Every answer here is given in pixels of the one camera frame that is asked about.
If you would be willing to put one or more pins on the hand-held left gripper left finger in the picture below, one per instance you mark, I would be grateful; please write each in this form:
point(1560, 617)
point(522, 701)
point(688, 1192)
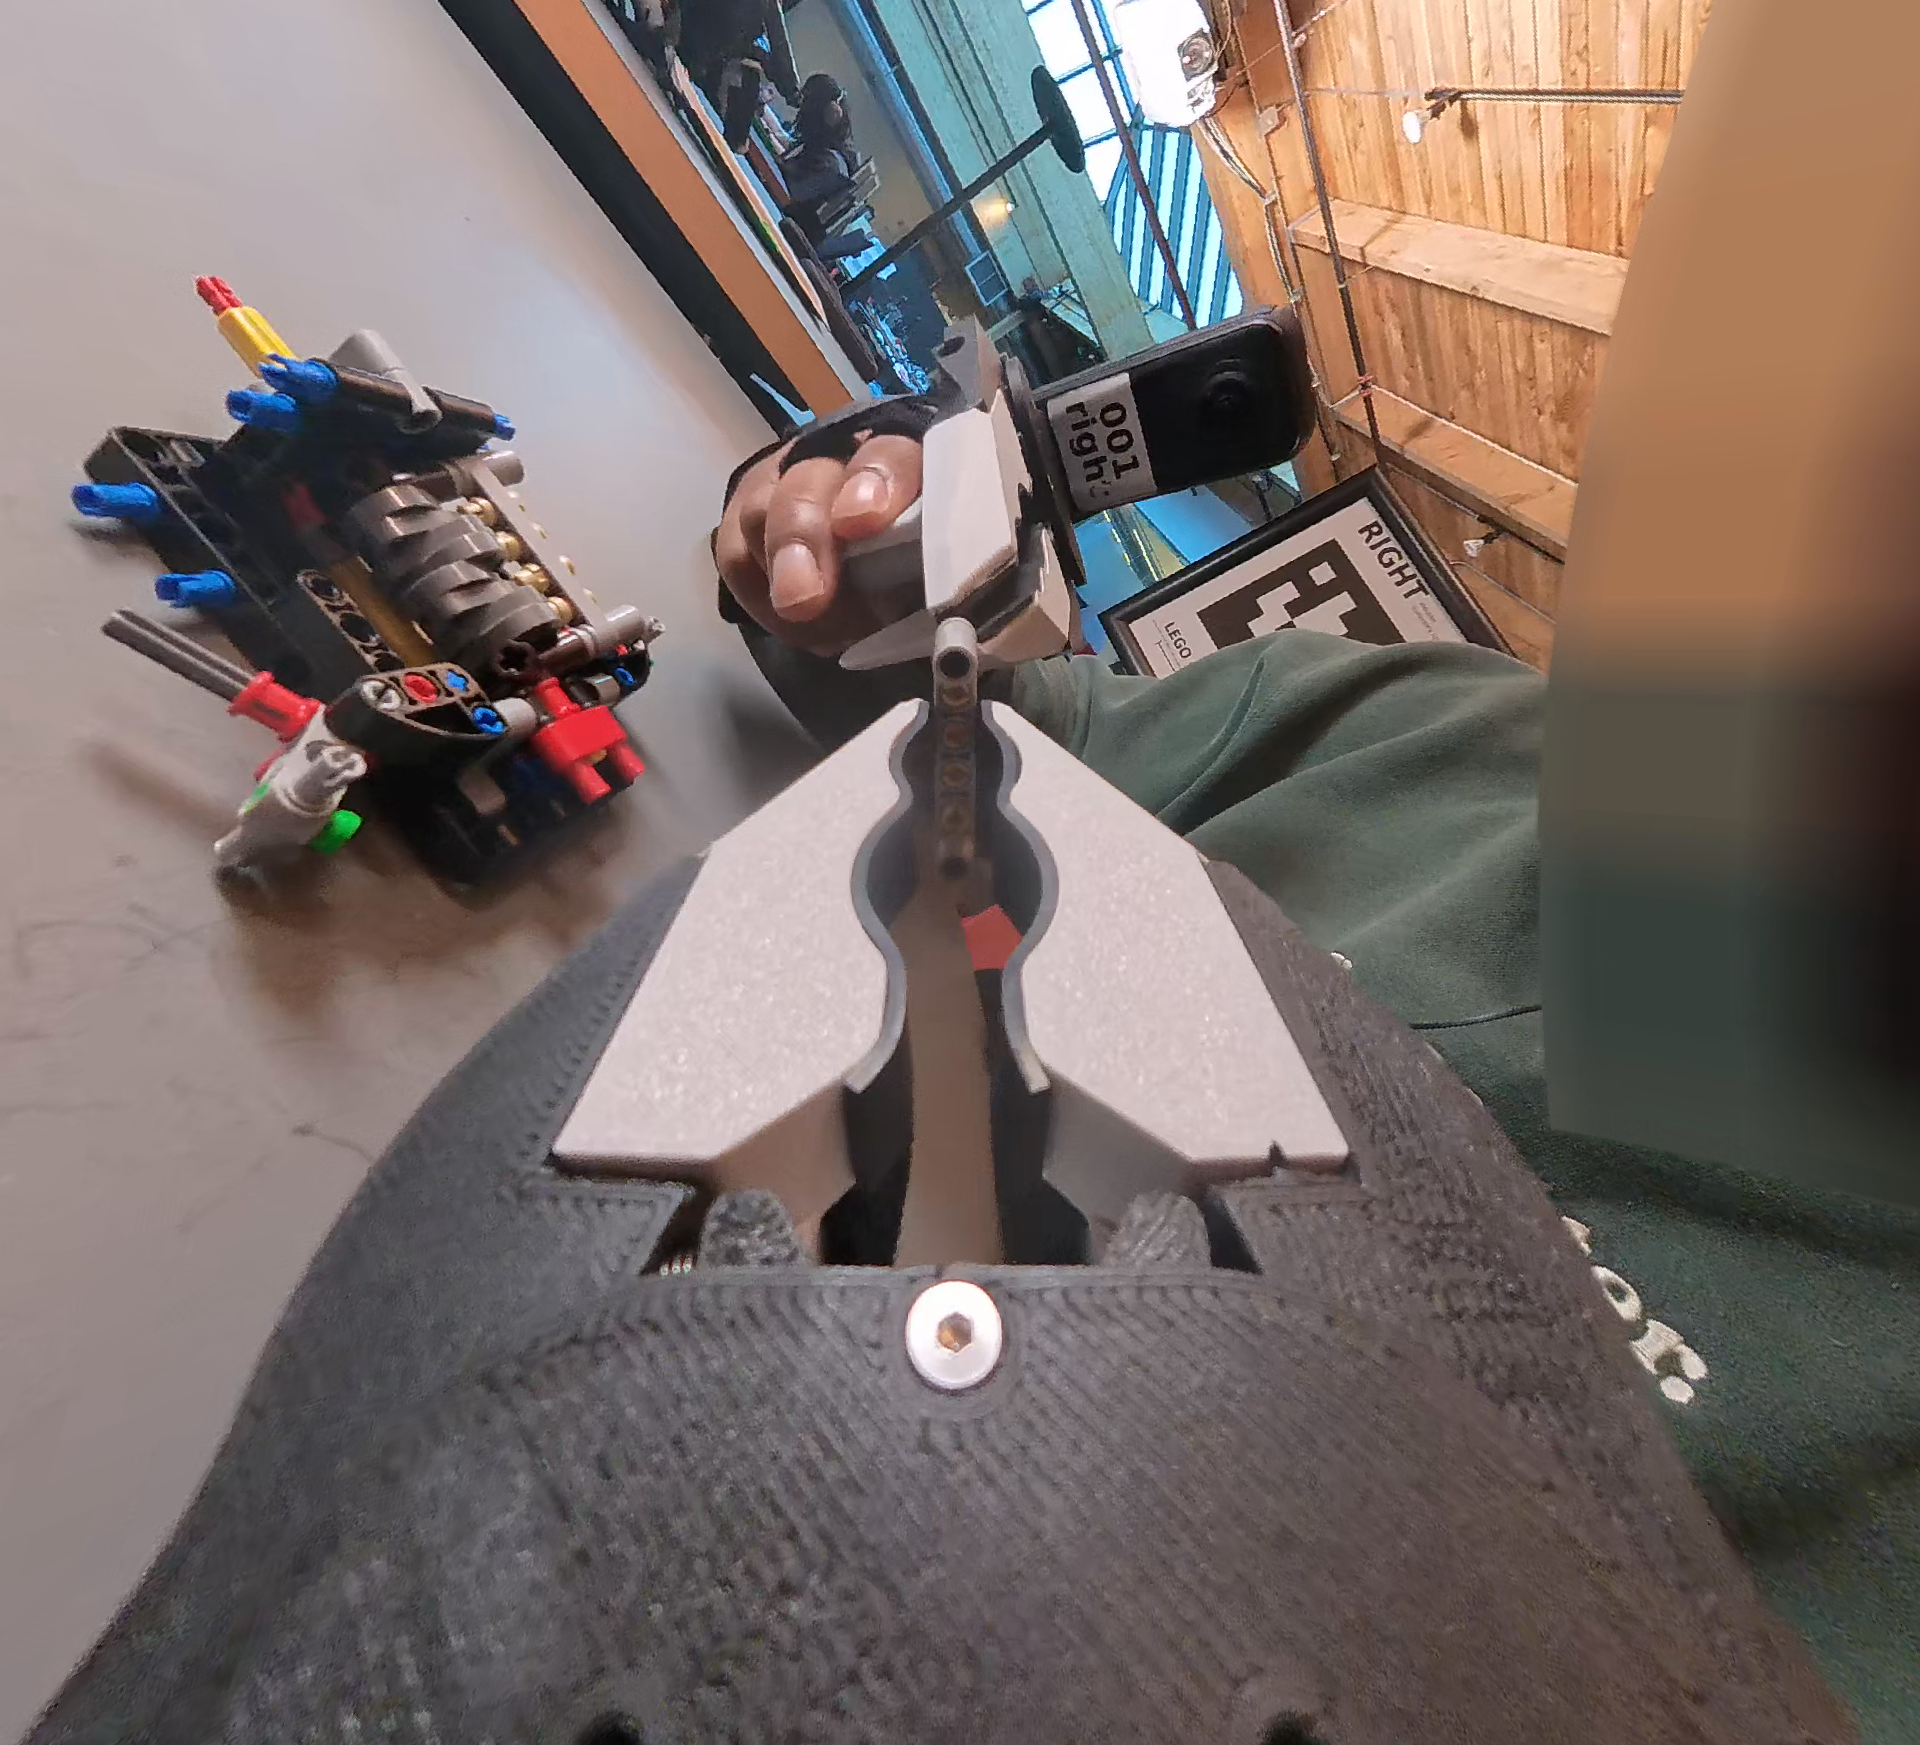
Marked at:
point(721, 995)

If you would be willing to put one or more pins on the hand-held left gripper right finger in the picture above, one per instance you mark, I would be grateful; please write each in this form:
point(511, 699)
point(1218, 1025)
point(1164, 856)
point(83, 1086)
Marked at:
point(1185, 995)

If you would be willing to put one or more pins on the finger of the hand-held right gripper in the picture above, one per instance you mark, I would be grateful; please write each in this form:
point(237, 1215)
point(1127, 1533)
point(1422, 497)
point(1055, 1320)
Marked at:
point(1043, 613)
point(968, 515)

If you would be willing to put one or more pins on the lego car chassis assembly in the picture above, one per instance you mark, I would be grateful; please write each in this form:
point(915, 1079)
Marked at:
point(421, 546)

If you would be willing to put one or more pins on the person's right hand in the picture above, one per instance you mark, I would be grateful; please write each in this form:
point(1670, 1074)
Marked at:
point(781, 529)

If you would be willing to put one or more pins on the black framed tag sign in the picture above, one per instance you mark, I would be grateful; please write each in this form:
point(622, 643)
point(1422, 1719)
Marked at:
point(1275, 589)

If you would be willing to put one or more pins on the orange bag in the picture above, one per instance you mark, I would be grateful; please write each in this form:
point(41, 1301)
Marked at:
point(985, 938)

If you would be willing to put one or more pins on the white ceiling projector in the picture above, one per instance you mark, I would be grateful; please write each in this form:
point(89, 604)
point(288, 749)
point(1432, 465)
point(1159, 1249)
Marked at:
point(1162, 50)

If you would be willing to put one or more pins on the grey table with wooden edge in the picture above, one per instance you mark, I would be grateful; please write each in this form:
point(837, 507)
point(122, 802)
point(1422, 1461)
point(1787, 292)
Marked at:
point(569, 12)

